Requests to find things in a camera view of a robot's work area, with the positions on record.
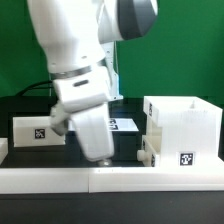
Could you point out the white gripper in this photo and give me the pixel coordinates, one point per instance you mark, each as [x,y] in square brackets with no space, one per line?
[85,98]

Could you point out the white front drawer box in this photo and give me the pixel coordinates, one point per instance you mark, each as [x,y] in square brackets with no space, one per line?
[149,153]

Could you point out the white drawer box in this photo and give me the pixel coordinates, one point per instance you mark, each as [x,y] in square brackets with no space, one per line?
[149,153]
[34,131]

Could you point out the white drawer cabinet frame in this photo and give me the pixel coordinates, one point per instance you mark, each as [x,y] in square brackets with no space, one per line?
[188,129]

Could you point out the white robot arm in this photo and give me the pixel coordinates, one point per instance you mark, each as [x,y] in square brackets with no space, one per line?
[72,34]

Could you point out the white rear drawer box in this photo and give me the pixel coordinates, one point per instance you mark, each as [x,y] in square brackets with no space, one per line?
[34,131]

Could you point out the marker sheet on table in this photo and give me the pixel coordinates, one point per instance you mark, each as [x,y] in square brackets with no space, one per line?
[122,125]

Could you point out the white front fence rail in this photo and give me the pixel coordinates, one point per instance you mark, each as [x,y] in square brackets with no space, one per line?
[99,180]

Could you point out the white fence rail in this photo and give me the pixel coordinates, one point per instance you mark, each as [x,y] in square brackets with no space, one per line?
[99,180]
[3,149]

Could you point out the white left fence rail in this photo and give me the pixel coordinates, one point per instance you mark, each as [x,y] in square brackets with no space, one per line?
[3,149]

